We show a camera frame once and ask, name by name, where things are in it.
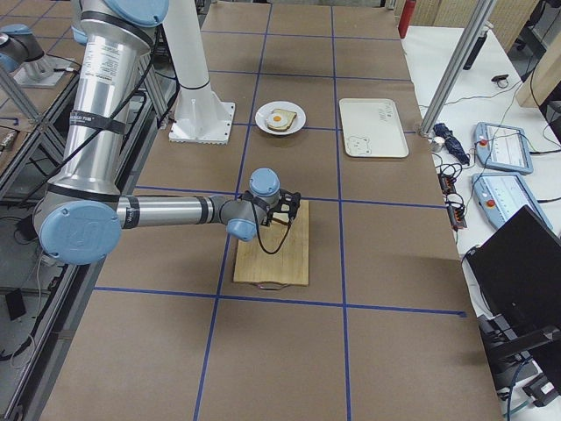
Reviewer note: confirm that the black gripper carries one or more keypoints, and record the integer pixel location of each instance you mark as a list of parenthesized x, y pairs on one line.
[(274, 215)]

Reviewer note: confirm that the bread slice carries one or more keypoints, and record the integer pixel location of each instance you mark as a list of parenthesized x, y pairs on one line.
[(285, 220), (291, 115)]

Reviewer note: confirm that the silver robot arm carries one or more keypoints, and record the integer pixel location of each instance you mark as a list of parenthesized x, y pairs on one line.
[(83, 214)]

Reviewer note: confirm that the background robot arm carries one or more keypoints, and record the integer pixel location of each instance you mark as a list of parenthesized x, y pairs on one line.
[(24, 57)]

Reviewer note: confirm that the white round plate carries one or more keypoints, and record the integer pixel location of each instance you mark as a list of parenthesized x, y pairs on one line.
[(265, 110)]

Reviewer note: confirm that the bread slice on plate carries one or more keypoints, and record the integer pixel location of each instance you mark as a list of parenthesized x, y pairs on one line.
[(291, 115)]

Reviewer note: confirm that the wooden cutting board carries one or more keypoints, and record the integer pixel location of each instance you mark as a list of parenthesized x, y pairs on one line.
[(279, 258)]

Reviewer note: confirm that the fried egg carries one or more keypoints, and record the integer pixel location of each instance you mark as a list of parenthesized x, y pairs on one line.
[(276, 119)]

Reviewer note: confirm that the cream bear tray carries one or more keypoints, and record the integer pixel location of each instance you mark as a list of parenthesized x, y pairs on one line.
[(372, 128)]

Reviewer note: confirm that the small metal cylinder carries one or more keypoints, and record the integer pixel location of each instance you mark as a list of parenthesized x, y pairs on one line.
[(437, 144)]

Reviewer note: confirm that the orange black power strip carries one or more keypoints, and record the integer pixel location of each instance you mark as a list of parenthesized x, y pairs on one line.
[(454, 202)]

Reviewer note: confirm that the folded blue umbrella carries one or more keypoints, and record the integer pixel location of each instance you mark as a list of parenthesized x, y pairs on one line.
[(451, 143)]

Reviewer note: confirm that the lower teach pendant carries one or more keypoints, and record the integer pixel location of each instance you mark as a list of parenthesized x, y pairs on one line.
[(501, 195)]

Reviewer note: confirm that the teach pendant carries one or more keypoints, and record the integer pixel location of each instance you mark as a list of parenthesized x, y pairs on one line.
[(501, 195), (502, 147)]

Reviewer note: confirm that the red fire extinguisher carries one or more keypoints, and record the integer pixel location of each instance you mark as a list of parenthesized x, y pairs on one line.
[(405, 17)]

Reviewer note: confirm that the upper teach pendant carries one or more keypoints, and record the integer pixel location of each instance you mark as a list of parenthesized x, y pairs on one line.
[(502, 147)]

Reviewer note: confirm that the black laptop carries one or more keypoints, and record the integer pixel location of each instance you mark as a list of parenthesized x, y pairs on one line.
[(518, 271)]

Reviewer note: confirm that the black handheld tool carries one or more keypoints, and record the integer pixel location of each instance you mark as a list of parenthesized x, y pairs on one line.
[(479, 43)]

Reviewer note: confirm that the black monitor stand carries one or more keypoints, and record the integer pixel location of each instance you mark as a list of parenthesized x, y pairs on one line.
[(505, 350)]

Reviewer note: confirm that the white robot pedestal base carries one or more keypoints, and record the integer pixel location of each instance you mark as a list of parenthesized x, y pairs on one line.
[(199, 114)]

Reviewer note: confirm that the aluminium frame post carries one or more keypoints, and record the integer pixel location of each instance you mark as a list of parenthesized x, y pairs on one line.
[(467, 41)]

